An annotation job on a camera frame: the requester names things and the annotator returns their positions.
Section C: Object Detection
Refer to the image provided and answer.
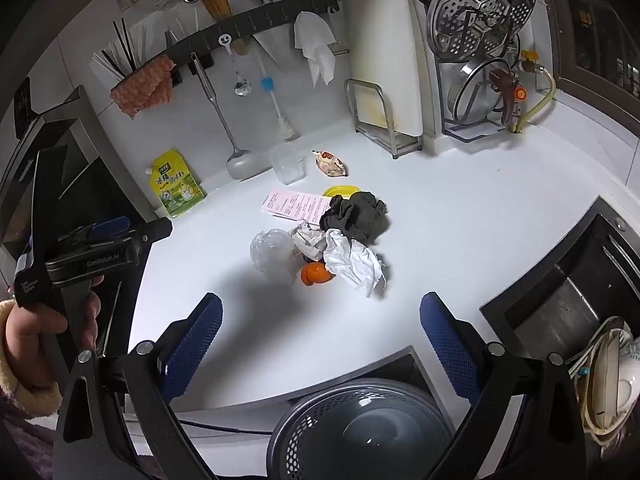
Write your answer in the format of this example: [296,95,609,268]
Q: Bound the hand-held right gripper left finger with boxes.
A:
[52,292,223,480]

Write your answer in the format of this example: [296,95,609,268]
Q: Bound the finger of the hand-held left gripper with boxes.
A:
[127,217,173,253]
[65,216,132,243]

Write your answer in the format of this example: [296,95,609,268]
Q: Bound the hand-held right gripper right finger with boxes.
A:
[420,291,586,480]

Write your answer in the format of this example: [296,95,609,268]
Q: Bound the clear plastic bag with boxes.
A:
[250,227,301,286]

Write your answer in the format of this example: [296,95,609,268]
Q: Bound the white paper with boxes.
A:
[322,229,388,300]

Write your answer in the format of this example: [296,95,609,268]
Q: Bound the orange peel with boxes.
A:
[300,262,337,287]

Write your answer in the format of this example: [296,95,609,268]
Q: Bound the grey perforated trash bin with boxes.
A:
[266,379,467,480]

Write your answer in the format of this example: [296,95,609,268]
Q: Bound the pink printed receipt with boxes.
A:
[260,189,332,227]

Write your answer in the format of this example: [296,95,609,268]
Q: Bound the grey paper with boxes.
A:
[289,219,328,263]

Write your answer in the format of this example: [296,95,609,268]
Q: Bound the clear plastic cup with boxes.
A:
[269,146,307,185]

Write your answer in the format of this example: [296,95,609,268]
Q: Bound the dark cloth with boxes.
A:
[319,191,391,247]

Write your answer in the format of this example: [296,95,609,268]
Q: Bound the patterned snack wrapper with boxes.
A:
[312,149,349,179]

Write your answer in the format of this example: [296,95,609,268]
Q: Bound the person's left forearm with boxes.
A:
[0,300,63,480]

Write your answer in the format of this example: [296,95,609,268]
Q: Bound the person's left hand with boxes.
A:
[4,275,104,388]

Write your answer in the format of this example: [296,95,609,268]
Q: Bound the black glass cooktop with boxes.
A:
[0,85,173,356]

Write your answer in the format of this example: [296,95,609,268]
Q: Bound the yellow-green seasoning pouch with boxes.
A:
[145,148,206,219]

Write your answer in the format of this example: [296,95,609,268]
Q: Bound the steel ladle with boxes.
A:
[190,52,257,181]

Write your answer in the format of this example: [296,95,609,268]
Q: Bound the dark steel sink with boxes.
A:
[480,195,640,466]

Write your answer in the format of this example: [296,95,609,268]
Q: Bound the orange dish cloth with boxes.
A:
[110,56,177,120]

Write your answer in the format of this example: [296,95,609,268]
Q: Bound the stack of dishes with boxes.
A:
[567,315,640,456]

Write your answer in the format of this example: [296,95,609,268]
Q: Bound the bundle of chopsticks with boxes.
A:
[90,17,151,86]

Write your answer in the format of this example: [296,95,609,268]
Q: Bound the white bottle brush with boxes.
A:
[257,55,301,141]

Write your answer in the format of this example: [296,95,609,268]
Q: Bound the small steel spoon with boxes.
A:
[218,34,251,97]

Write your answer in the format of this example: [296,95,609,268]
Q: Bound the steel cutting board rack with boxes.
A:
[344,78,424,160]

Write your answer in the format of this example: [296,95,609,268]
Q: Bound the steel lid rack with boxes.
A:
[434,50,537,142]

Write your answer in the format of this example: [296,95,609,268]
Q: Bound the bamboo pot brush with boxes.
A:
[201,0,232,21]

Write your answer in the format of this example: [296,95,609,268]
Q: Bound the steel pot lid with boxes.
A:
[446,57,530,127]

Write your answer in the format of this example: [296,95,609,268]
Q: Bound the white paper towel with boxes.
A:
[293,11,337,89]

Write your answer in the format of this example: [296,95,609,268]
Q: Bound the white cutting board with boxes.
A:
[349,0,424,139]

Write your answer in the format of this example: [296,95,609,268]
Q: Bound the steel steamer plate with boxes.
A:
[426,0,539,59]

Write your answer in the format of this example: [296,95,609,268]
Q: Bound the black wall rail rack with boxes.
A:
[165,0,342,86]

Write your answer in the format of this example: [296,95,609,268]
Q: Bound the yellowish gas hose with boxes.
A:
[510,65,557,134]

